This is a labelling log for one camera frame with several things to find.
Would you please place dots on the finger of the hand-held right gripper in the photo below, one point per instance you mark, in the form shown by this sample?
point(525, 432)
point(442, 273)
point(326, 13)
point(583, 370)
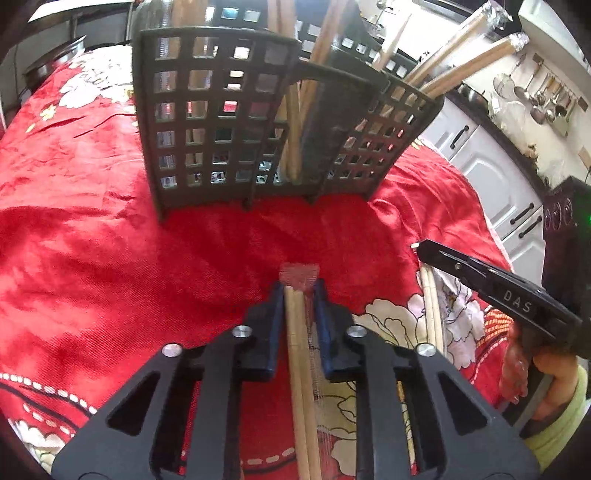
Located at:
point(457, 267)

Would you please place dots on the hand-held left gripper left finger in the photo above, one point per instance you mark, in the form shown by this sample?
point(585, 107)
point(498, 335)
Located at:
point(275, 318)

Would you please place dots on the person's right forearm green sleeve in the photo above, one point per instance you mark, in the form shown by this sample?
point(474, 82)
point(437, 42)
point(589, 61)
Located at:
point(563, 429)

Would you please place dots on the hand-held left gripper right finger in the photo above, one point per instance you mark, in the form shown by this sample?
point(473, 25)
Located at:
point(323, 323)

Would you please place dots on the person's right hand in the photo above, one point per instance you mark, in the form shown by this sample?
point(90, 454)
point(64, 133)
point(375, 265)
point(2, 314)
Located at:
point(515, 369)

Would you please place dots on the row of hanging kitchen utensils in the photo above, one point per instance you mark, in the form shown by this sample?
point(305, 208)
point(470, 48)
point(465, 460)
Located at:
point(538, 94)

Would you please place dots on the clear plastic bag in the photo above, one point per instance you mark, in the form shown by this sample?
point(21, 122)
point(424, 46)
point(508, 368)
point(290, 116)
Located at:
point(512, 117)

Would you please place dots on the plastic-wrapped wooden chopstick pair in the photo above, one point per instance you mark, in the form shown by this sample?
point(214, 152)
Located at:
point(395, 41)
point(475, 62)
point(328, 34)
point(292, 124)
point(430, 314)
point(295, 323)
point(461, 32)

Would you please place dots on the white kitchen cabinets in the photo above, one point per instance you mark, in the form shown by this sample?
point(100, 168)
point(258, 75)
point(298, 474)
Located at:
point(489, 175)

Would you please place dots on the red floral tablecloth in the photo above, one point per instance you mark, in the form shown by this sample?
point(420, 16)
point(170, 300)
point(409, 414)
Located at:
point(115, 258)

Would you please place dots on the black plastic utensil basket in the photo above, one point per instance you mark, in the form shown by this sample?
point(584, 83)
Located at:
point(323, 138)

